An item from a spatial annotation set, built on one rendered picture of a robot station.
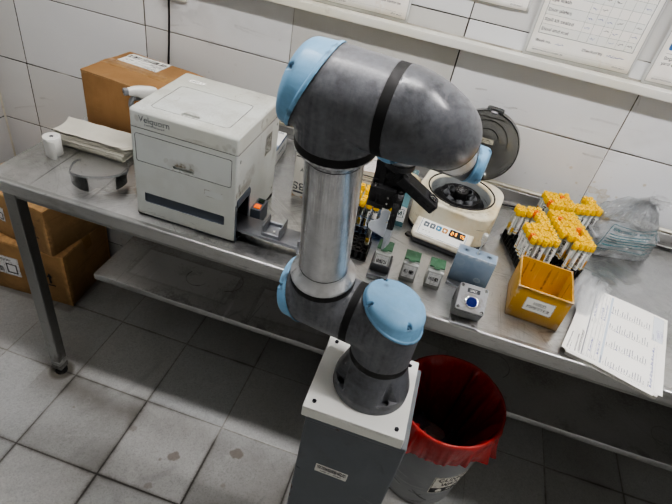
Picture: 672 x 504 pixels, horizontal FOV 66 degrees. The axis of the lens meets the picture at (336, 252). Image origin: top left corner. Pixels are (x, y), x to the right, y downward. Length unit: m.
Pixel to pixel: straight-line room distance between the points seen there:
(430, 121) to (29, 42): 1.93
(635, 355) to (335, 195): 0.94
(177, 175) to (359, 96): 0.79
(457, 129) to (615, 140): 1.20
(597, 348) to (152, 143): 1.17
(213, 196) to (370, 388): 0.62
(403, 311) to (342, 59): 0.44
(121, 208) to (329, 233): 0.83
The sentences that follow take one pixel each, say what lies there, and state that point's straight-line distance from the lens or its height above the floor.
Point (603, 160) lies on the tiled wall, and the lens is 1.81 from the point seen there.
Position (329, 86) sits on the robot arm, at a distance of 0.62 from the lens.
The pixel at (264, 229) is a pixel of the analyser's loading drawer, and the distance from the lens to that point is 1.33.
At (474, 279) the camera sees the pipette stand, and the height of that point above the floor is 0.91.
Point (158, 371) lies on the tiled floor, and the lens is 2.19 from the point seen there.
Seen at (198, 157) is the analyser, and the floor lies 1.10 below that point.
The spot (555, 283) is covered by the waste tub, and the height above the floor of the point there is 0.93.
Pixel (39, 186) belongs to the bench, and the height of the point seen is 0.87.
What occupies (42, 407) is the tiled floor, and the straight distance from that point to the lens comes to 2.18.
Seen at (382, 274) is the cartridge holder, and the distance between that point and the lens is 1.32.
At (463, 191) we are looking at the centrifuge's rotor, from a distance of 1.55.
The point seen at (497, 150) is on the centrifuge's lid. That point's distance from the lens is 1.70.
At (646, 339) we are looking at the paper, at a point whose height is 0.89.
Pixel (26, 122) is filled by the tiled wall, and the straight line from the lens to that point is 2.55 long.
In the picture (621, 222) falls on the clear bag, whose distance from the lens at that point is 1.73.
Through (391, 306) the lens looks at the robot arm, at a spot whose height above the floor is 1.13.
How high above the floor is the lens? 1.72
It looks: 38 degrees down
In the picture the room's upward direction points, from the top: 12 degrees clockwise
